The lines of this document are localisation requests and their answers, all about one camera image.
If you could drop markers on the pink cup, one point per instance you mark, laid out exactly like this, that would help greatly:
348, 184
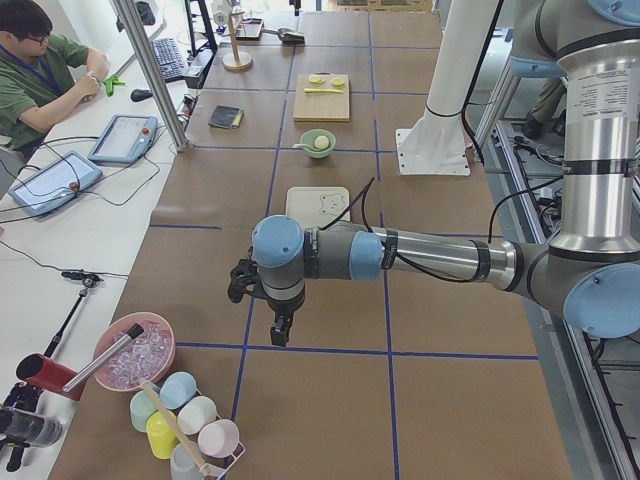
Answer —
219, 439

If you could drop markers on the mint green cup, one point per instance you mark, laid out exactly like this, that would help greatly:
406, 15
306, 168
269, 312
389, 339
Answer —
141, 408

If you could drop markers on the aluminium frame rail right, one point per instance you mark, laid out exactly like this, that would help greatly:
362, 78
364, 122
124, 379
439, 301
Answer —
594, 383

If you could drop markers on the white wire cup rack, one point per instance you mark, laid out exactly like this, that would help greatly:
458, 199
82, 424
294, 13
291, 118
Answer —
220, 466

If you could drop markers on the near blue teach pendant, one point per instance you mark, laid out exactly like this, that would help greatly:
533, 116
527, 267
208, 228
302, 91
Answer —
56, 184

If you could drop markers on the black selfie stick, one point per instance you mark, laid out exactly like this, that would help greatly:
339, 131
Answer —
88, 280

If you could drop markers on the pink bowl of ice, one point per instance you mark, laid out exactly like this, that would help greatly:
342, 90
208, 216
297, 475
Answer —
147, 357

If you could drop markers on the black computer mouse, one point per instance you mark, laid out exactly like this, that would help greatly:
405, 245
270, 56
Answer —
138, 95

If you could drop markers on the grey cup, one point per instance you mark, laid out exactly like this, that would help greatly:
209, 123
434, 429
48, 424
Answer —
182, 466

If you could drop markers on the yellow sponge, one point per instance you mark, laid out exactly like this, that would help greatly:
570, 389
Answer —
237, 119

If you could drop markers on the black tripod camera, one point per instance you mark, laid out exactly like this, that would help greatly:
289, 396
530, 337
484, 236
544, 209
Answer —
22, 427

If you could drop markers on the lemon slice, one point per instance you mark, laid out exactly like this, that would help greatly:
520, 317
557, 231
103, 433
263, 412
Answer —
316, 79
338, 81

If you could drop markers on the person in green shirt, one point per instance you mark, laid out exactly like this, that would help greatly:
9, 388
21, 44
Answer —
44, 76

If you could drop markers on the yellow cup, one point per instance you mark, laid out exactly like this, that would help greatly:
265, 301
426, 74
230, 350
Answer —
161, 438

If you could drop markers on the bamboo cutting board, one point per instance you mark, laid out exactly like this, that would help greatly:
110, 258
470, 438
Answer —
324, 106

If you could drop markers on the white cup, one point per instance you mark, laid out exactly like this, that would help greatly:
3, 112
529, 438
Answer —
195, 414

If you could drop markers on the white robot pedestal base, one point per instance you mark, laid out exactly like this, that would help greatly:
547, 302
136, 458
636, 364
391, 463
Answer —
435, 145

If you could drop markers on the blue cup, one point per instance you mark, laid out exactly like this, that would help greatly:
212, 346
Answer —
178, 389

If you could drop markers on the white steamed bun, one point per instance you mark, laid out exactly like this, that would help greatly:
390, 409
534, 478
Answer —
321, 142

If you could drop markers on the lemon slice lower front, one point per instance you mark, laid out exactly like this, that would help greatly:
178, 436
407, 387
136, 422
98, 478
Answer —
338, 81

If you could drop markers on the light green bowl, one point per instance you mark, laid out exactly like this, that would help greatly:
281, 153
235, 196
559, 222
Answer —
308, 138

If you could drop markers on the blue teach pendant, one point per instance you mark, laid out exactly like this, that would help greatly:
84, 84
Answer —
56, 184
125, 139

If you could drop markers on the green plastic toy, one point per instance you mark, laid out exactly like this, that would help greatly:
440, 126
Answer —
110, 83

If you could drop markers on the aluminium frame post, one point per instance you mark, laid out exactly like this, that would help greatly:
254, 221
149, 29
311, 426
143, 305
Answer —
127, 11

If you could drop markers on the red cylinder holder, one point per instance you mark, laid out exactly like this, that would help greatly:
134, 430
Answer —
47, 374

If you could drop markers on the black keyboard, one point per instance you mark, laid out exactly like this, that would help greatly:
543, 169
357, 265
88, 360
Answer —
170, 58

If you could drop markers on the lemon slice upper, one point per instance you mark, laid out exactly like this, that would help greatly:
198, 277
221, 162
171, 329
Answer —
316, 79

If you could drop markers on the wooden stand with base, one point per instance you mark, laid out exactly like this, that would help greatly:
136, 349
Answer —
236, 60

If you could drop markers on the metal scoop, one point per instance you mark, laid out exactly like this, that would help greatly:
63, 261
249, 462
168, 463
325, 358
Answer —
286, 36

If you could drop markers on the white bear tray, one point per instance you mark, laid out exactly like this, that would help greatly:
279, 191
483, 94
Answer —
316, 206

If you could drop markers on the silver metal tube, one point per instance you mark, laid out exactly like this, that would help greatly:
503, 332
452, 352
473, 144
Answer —
90, 369

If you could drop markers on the far blue teach pendant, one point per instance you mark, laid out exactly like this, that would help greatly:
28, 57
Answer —
125, 139

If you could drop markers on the dark tray on table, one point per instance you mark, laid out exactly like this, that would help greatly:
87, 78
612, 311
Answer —
249, 29

